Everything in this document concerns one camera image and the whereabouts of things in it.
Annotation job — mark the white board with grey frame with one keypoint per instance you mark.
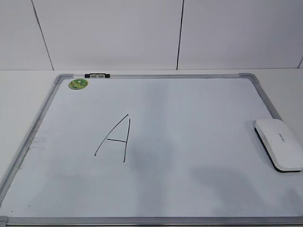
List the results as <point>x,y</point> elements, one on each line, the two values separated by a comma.
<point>150,150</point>

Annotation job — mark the white whiteboard eraser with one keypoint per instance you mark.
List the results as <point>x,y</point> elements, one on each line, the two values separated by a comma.
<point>285,153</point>

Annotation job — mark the round green magnet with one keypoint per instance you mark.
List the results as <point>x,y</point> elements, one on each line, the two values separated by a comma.
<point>78,84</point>

